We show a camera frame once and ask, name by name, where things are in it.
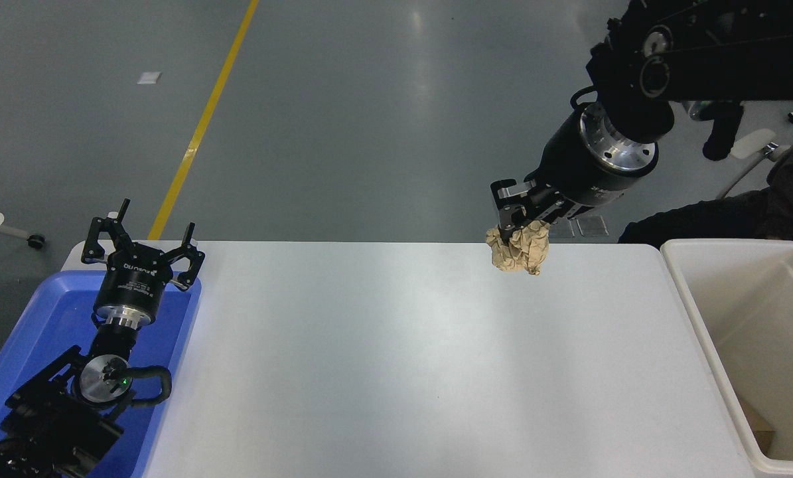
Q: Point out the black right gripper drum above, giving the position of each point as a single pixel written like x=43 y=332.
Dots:
x=572 y=169

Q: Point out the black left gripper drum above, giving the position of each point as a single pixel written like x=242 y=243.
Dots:
x=131 y=282

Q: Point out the tan paper ball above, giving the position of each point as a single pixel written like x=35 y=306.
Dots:
x=522 y=249

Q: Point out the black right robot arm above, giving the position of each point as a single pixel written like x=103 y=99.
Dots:
x=701 y=60

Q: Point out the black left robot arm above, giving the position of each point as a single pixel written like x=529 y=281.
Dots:
x=44 y=418

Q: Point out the black caster wheel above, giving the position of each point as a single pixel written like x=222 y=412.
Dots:
x=36 y=241

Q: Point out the blue plastic tray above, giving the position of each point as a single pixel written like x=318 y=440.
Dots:
x=31 y=318

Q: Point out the person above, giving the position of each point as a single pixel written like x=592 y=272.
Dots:
x=734 y=216

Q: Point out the white paper piece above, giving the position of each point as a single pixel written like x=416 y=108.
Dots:
x=148 y=78

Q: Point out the large pale plastic bin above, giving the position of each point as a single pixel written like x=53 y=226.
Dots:
x=701 y=318

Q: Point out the white chair frame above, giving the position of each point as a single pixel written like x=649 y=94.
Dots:
x=753 y=143

